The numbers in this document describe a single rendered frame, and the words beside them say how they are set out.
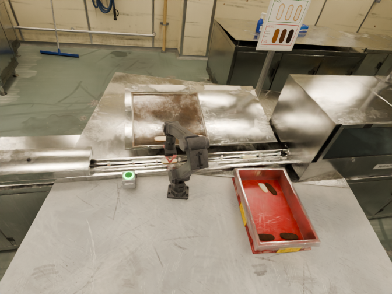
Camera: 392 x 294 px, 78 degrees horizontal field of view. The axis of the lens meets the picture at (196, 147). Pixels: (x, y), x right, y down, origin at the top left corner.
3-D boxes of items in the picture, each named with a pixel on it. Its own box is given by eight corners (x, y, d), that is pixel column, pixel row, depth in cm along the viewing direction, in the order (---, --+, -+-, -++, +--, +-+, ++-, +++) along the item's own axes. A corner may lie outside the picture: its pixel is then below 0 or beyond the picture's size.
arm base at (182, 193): (167, 198, 134) (188, 199, 135) (167, 189, 128) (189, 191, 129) (168, 185, 140) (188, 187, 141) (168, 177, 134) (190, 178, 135)
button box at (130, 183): (122, 193, 136) (121, 181, 129) (122, 182, 142) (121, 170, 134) (137, 192, 138) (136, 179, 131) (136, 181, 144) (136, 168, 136)
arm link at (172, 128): (184, 154, 94) (209, 150, 97) (183, 140, 92) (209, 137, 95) (161, 132, 132) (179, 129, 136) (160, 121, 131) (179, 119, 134)
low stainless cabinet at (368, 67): (333, 93, 432) (360, 49, 377) (309, 70, 490) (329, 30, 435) (390, 94, 461) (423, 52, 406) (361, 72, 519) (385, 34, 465)
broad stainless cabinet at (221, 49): (219, 113, 342) (235, 39, 272) (203, 77, 414) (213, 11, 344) (333, 111, 385) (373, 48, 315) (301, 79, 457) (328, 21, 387)
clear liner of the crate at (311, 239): (251, 256, 116) (257, 247, 109) (229, 177, 150) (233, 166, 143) (314, 252, 121) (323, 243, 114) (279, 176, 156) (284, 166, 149)
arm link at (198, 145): (190, 171, 90) (214, 167, 93) (183, 137, 92) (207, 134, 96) (170, 185, 131) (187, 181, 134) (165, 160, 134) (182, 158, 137)
